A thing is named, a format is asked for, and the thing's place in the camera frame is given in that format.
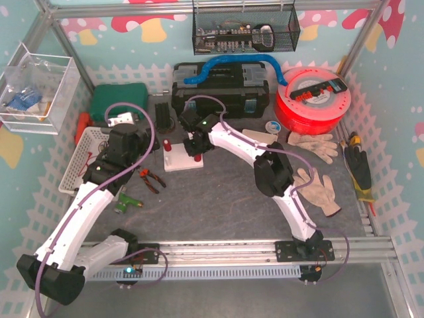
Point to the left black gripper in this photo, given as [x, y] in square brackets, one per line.
[150, 141]

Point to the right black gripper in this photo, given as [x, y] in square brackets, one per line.
[193, 148]

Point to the white peg base plate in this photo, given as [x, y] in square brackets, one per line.
[177, 159]

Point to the white parts tray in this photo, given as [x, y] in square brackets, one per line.
[261, 137]

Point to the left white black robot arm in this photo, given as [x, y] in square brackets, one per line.
[57, 269]

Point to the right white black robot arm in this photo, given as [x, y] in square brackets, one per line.
[273, 173]

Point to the brown tape roll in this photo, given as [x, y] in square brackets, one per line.
[172, 125]

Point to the black aluminium extrusion piece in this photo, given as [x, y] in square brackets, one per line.
[162, 113]

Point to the white perforated basket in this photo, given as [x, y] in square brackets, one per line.
[91, 143]

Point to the green plastic case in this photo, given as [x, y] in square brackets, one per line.
[108, 94]

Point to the black toolbox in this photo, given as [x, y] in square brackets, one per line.
[242, 87]

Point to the clear acrylic box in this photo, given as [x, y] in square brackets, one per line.
[56, 77]

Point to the blue white gloves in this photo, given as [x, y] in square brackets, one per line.
[26, 101]

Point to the white work glove upper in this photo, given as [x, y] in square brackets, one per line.
[321, 145]

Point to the white work glove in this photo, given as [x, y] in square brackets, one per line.
[319, 192]
[321, 145]

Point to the red filament spool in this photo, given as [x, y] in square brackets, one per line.
[318, 115]

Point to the white work glove lower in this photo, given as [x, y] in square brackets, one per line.
[319, 192]

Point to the black red connector strip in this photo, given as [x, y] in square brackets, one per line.
[333, 85]

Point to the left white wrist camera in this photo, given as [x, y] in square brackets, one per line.
[123, 118]

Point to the orange tool handle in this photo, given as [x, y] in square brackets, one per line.
[84, 121]

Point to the green screwdriver handle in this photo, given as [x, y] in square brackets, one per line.
[124, 202]

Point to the black mesh wire basket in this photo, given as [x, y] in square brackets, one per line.
[244, 27]

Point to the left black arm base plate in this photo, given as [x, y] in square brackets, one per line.
[146, 253]

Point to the grey slotted cable duct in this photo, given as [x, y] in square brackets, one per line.
[150, 274]

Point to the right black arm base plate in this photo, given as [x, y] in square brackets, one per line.
[287, 251]

